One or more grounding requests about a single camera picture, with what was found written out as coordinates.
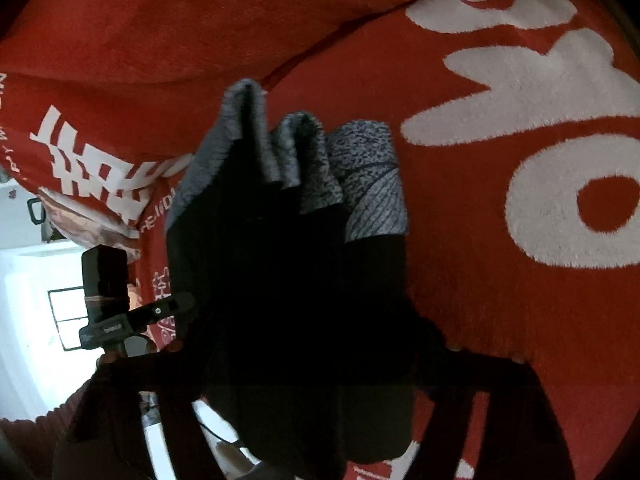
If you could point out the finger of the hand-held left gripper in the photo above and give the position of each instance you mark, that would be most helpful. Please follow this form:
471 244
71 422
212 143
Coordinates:
162 310

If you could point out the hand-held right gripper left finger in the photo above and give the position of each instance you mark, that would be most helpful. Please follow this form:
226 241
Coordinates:
125 410

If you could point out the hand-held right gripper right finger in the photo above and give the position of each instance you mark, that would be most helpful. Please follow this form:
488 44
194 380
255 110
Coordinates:
505 367

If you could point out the person's left forearm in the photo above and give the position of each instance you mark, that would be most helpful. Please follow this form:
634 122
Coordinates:
45 420

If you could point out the person's left hand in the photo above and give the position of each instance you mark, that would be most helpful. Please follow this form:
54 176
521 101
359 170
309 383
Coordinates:
108 358

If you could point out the window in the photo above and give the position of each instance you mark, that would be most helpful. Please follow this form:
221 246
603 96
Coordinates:
67 320

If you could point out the red printed blanket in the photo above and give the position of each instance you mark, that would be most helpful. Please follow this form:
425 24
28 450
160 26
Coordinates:
475 110

